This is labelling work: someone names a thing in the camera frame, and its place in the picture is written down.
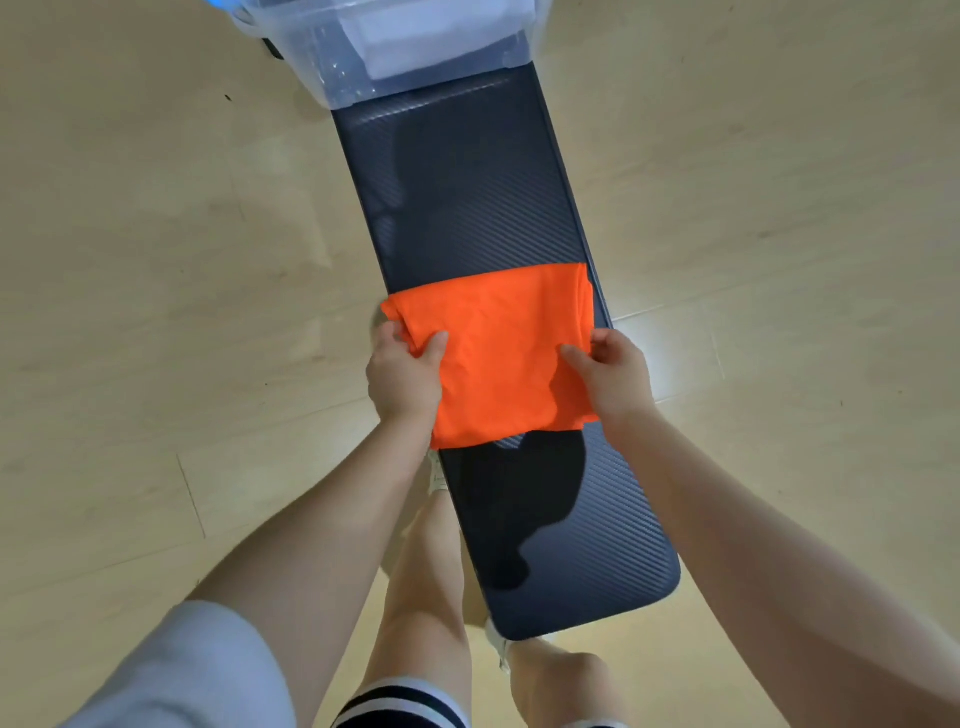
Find person's right hand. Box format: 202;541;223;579
559;327;660;434

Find person's left hand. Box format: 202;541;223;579
366;321;450;430

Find orange cloth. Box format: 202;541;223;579
381;262;601;451

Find person's left forearm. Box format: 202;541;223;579
187;414;441;728

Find person's right forearm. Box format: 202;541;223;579
600;408;960;728

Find dark navy textured bench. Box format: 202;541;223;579
330;61;683;643

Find person's left leg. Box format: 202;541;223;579
358;486;475;695

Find person's leg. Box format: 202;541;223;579
358;486;475;695
507;637;630;728

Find white folded cloth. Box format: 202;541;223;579
341;0;538;81

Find person's right leg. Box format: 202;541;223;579
507;637;630;728

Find clear plastic storage bin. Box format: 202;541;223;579
223;0;555;112

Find black white striped shorts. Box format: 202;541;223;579
332;677;630;728

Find light grey shirt sleeve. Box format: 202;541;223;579
62;600;299;728

